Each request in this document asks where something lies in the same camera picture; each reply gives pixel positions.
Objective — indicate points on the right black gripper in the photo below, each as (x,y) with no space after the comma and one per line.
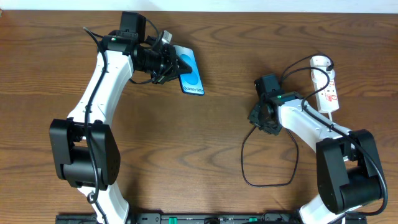
(258,116)

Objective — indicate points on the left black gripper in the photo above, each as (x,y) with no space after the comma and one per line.
(170,64)

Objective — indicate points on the blue-screen Galaxy smartphone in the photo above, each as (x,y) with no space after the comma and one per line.
(190,83)

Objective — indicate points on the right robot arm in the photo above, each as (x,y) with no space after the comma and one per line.
(350,179)

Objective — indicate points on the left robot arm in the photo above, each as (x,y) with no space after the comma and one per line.
(84,150)

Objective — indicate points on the white USB charger plug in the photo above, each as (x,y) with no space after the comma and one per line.
(321,63)

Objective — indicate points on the white power strip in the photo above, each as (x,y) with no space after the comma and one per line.
(327,99)

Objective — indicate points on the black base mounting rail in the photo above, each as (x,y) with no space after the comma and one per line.
(156,218)

